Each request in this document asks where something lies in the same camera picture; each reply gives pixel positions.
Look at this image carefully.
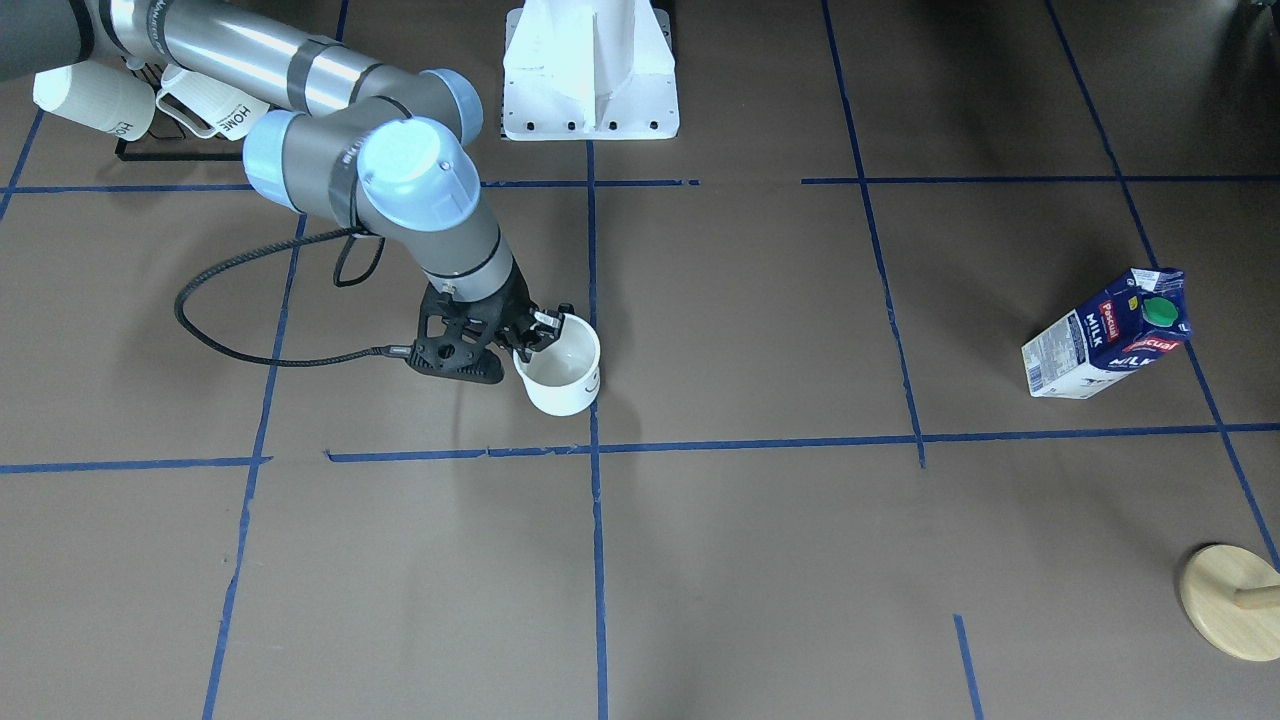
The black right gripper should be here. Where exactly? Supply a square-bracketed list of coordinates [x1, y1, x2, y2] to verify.
[470, 270, 575, 364]

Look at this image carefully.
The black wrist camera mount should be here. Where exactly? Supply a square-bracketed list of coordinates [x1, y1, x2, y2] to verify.
[404, 286, 506, 386]

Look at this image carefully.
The wooden round stand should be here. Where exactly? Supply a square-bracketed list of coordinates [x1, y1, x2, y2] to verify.
[1179, 544, 1279, 662]

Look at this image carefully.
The white ribbed HOME mug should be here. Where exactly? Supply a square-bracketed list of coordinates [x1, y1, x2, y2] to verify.
[155, 65, 271, 141]

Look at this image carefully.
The black wire mug rack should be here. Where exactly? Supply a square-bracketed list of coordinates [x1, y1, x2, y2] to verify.
[114, 63, 242, 163]

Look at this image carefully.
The blue milk carton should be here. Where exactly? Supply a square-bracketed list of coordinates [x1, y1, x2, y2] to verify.
[1021, 268, 1193, 400]

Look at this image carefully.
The white smiley face mug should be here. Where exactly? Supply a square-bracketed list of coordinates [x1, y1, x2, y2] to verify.
[512, 313, 602, 416]

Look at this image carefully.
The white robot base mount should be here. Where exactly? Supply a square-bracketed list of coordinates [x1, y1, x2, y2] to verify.
[500, 1, 681, 142]

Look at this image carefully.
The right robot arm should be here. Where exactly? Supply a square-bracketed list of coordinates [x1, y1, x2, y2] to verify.
[3, 1, 572, 384]

